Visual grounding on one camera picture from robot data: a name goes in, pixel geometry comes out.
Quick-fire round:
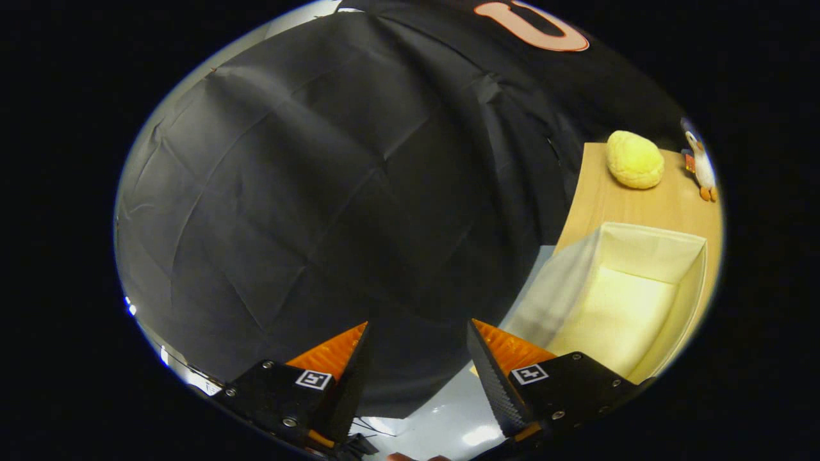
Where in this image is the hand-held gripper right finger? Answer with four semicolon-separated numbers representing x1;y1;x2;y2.
466;319;655;444

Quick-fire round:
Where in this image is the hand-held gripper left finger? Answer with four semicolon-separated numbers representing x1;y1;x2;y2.
213;322;371;454

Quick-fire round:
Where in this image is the cream fabric storage box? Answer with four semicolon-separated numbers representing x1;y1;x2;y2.
503;222;709;385

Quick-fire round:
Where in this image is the black backdrop cloth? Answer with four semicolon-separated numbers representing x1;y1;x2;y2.
115;0;689;420

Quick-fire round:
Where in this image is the yellow plush bun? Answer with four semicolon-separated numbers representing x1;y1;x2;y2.
606;130;665;190

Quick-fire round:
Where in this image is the penguin plush toy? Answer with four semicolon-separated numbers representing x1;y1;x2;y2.
680;118;718;203

